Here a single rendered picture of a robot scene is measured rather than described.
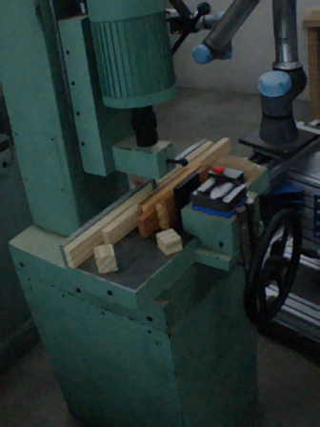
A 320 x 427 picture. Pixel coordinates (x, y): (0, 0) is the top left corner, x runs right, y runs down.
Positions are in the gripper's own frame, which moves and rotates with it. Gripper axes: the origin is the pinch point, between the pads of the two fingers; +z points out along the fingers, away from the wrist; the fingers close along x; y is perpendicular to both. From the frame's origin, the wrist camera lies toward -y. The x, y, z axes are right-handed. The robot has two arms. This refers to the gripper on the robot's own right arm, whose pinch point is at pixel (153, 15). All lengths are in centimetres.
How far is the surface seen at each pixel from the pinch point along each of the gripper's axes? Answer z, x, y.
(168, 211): -59, -94, 16
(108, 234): -50, -105, 16
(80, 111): -37, -89, -6
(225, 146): -53, -54, 24
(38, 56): -29, -90, -23
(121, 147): -45, -87, 5
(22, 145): -15, -94, 3
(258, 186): -68, -64, 28
